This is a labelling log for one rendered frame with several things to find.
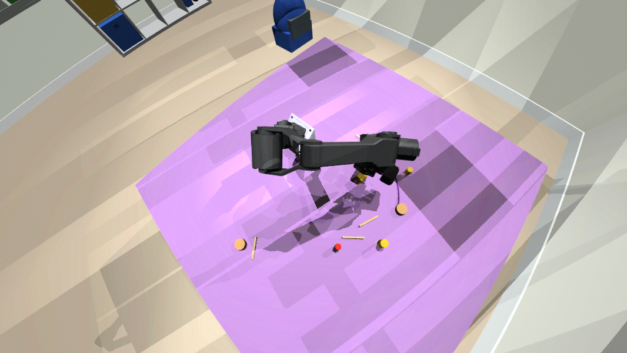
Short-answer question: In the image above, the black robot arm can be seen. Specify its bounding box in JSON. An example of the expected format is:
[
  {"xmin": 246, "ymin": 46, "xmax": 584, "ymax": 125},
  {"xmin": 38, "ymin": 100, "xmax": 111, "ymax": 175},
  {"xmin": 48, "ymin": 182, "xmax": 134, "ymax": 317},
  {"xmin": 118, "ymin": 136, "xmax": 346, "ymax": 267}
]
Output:
[{"xmin": 251, "ymin": 120, "xmax": 421, "ymax": 177}]

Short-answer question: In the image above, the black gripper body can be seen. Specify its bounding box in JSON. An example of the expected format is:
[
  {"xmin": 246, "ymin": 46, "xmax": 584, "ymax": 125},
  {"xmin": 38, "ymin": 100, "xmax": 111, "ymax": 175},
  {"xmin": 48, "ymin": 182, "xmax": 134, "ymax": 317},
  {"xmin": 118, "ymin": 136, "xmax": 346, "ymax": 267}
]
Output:
[{"xmin": 355, "ymin": 163, "xmax": 399, "ymax": 185}]

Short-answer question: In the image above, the yellow wooden block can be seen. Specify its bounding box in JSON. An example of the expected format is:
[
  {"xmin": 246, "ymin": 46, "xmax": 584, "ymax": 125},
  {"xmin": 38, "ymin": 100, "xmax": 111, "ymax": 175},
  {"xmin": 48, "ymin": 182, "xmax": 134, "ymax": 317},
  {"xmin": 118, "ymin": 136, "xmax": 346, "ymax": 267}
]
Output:
[{"xmin": 356, "ymin": 173, "xmax": 367, "ymax": 184}]

